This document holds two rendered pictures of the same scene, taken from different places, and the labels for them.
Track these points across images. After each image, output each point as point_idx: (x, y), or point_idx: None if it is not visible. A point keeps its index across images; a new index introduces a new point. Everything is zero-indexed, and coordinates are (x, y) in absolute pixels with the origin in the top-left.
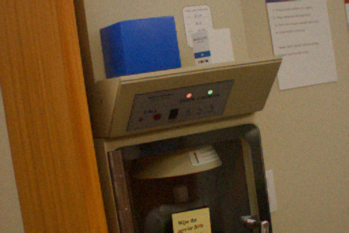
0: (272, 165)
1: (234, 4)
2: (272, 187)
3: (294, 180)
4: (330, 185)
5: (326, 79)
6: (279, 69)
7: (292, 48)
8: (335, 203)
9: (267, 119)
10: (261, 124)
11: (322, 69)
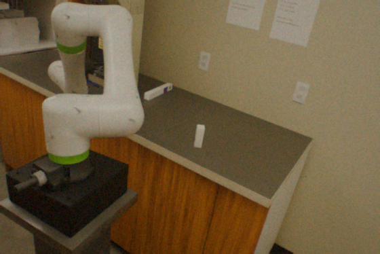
0: (212, 52)
1: None
2: (207, 60)
3: (219, 64)
4: (236, 76)
5: (252, 27)
6: (229, 13)
7: (239, 5)
8: (235, 85)
9: (216, 32)
10: (212, 32)
11: (251, 21)
